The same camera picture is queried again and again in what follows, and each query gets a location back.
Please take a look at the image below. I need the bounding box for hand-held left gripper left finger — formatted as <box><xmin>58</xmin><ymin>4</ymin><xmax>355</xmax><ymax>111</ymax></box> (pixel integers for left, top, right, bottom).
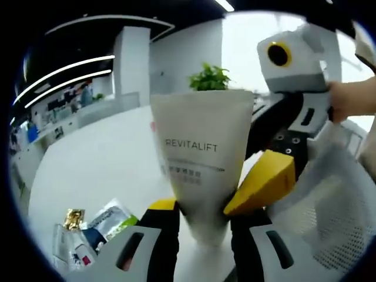
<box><xmin>95</xmin><ymin>198</ymin><xmax>180</xmax><ymax>282</ymax></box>

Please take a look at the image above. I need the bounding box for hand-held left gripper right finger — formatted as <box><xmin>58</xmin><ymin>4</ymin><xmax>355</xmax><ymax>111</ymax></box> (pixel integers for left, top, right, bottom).
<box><xmin>230</xmin><ymin>208</ymin><xmax>324</xmax><ymax>282</ymax></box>

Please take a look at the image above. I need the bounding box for green blue skincare mask sachet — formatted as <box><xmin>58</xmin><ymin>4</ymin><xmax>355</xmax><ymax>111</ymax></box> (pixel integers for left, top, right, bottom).
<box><xmin>82</xmin><ymin>198</ymin><xmax>139</xmax><ymax>254</ymax></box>

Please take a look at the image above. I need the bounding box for white skincare tube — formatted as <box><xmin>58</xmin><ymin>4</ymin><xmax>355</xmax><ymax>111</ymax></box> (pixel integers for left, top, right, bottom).
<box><xmin>150</xmin><ymin>89</ymin><xmax>255</xmax><ymax>248</ymax></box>

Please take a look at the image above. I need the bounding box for gold skincare sachet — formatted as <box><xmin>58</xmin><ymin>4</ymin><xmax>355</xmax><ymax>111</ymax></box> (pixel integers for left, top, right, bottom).
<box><xmin>63</xmin><ymin>208</ymin><xmax>86</xmax><ymax>231</ymax></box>

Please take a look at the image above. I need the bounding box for white skincare sachet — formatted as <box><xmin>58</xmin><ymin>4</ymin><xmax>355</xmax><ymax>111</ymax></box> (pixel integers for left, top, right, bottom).
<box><xmin>52</xmin><ymin>223</ymin><xmax>98</xmax><ymax>268</ymax></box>

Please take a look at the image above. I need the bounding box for blue storage crate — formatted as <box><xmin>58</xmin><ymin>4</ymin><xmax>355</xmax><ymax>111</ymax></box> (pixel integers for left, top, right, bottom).
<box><xmin>26</xmin><ymin>126</ymin><xmax>41</xmax><ymax>143</ymax></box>

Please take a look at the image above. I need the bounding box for person's right hand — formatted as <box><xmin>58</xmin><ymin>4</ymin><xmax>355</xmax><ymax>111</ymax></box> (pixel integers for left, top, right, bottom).
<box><xmin>325</xmin><ymin>75</ymin><xmax>376</xmax><ymax>123</ymax></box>

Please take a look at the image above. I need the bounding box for green potted plant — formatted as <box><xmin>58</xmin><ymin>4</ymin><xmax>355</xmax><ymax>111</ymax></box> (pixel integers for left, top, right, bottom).
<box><xmin>189</xmin><ymin>62</ymin><xmax>231</xmax><ymax>92</ymax></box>

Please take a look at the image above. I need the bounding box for long ceiling light strip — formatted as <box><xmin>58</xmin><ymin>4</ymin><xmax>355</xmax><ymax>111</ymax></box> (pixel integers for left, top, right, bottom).
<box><xmin>13</xmin><ymin>55</ymin><xmax>116</xmax><ymax>105</ymax></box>
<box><xmin>25</xmin><ymin>69</ymin><xmax>113</xmax><ymax>108</ymax></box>

